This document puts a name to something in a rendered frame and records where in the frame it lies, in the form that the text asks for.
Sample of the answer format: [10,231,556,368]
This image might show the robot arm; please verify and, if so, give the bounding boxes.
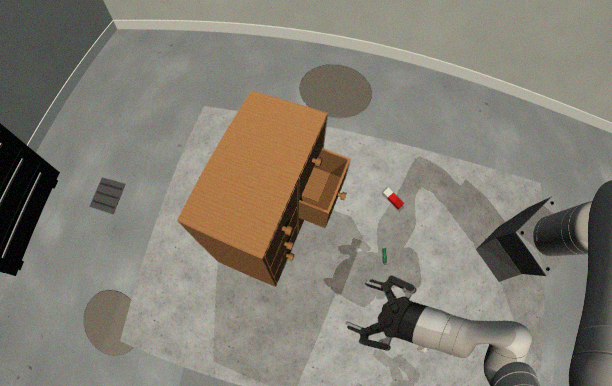
[412,180,612,386]

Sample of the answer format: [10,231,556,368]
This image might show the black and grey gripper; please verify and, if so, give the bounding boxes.
[346,275,427,351]

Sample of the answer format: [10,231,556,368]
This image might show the brown wooden chest of drawers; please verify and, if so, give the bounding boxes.
[177,91,328,287]

